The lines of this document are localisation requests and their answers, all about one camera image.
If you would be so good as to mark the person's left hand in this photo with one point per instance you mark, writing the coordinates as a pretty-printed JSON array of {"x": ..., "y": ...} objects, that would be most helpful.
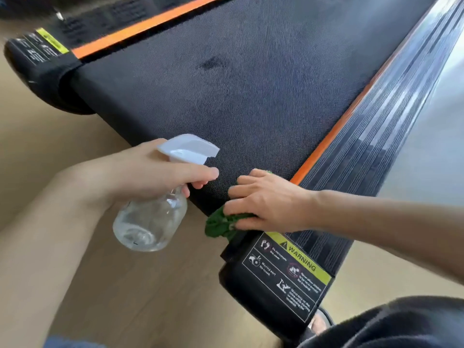
[{"x": 152, "y": 177}]

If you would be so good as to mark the person's right hand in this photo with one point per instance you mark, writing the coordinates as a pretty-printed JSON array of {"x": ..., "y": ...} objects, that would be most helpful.
[{"x": 272, "y": 202}]

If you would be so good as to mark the clear spray bottle white trigger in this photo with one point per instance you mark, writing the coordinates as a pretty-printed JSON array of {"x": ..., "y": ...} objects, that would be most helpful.
[{"x": 152, "y": 221}]

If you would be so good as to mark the green cloth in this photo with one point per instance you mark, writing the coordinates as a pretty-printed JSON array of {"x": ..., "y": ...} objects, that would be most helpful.
[{"x": 219, "y": 224}]

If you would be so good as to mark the black orange-striped treadmill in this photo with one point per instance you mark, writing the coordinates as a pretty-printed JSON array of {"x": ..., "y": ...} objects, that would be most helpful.
[{"x": 253, "y": 105}]

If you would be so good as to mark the person's right forearm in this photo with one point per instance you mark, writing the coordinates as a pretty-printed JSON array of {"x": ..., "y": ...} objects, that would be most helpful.
[{"x": 398, "y": 228}]

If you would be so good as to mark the person's left forearm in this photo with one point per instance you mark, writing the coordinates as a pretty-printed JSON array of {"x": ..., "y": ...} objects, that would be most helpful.
[{"x": 43, "y": 242}]

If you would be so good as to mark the person's right foot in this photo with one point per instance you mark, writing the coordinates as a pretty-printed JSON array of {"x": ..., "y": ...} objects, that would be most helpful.
[{"x": 318, "y": 324}]

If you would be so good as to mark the black right slipper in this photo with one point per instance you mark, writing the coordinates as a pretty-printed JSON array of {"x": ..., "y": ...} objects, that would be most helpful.
[{"x": 324, "y": 315}]

